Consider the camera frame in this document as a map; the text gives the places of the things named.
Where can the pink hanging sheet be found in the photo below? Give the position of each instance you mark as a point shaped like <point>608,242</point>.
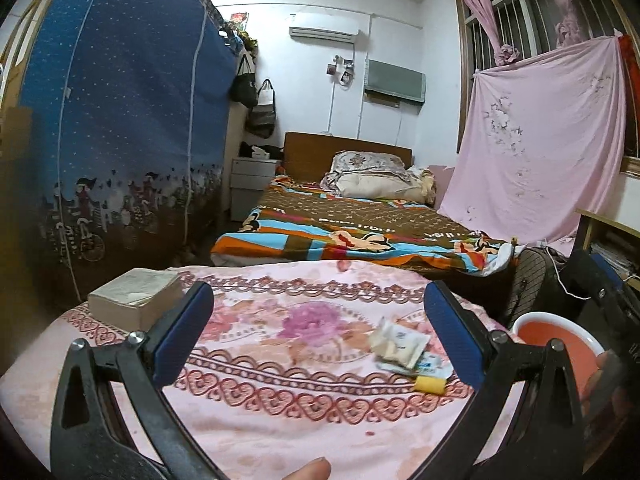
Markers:
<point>543,140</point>

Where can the white wrapper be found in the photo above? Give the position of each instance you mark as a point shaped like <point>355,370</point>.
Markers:
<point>396,343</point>

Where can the wooden desk shelf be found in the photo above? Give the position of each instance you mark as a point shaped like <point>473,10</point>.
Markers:
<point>616,243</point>

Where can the yellow small bottle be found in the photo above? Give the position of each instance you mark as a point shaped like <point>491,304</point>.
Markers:
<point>431,385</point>

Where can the white red plastic basin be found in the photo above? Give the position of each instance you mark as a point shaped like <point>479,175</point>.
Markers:
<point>538,328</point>

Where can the pink floral bed cover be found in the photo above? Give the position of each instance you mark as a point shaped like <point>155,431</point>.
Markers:
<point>283,373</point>

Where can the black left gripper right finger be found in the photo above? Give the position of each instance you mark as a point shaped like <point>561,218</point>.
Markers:
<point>523,420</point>

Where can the white air conditioner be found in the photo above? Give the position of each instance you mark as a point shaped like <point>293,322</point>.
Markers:
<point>323,27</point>

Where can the blue fabric wardrobe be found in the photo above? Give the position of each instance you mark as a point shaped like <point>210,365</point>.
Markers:
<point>130,106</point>

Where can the brown wooden headboard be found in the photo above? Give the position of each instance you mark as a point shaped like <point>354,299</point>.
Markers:
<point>307,157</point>

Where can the person's left hand thumb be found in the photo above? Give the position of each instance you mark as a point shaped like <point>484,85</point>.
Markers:
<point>318,469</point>

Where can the beige tissue box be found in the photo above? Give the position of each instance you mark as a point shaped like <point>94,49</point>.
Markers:
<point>136,299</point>

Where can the floral pillow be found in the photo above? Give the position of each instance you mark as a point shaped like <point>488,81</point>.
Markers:
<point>378,176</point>

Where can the white bedside cabinet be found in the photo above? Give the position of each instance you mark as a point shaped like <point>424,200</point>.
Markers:
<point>248,179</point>

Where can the dark mesh fan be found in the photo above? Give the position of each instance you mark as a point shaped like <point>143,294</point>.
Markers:
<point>535,284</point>

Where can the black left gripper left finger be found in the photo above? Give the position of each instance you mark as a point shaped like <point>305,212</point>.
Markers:
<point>111,419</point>

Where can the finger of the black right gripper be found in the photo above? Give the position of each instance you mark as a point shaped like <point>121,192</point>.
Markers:
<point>609,273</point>
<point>618,310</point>

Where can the black hanging handbag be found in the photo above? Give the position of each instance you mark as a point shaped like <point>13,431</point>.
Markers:
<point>243,89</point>

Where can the colourful cartoon blanket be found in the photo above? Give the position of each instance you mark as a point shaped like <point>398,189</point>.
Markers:
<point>298,221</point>

